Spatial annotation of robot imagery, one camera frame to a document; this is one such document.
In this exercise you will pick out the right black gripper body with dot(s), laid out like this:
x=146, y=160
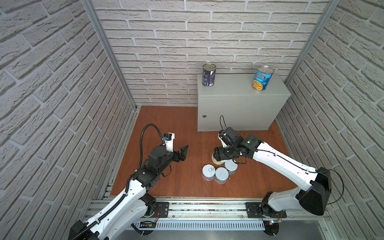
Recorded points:
x=224, y=153

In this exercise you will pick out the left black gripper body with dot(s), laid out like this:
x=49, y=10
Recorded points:
x=176, y=155

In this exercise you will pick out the yellow label pull-tab can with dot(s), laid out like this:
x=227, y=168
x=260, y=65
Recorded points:
x=217, y=162

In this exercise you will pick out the blue label soup can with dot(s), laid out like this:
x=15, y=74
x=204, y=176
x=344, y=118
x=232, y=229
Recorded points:
x=262, y=77

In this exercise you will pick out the dark purple label can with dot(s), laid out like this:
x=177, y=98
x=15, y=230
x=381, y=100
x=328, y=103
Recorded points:
x=209, y=73

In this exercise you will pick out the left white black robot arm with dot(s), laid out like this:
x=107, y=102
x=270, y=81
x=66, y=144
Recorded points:
x=132, y=203

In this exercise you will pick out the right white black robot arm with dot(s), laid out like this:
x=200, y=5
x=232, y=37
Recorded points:
x=313, y=186

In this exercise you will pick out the silver top can right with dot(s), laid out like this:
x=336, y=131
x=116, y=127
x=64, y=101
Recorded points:
x=231, y=166

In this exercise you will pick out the silver can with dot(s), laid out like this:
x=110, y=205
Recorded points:
x=221, y=175
x=231, y=166

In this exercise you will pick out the white lid purple can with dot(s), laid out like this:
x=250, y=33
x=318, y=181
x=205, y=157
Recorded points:
x=208, y=172

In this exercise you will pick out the grey metal cabinet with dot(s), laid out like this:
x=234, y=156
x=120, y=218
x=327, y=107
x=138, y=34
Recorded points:
x=233, y=102

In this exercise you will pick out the silver top centre can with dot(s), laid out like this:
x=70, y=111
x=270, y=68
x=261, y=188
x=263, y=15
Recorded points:
x=221, y=175

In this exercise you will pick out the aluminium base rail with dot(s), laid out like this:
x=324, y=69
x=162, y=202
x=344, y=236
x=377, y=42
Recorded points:
x=227, y=209

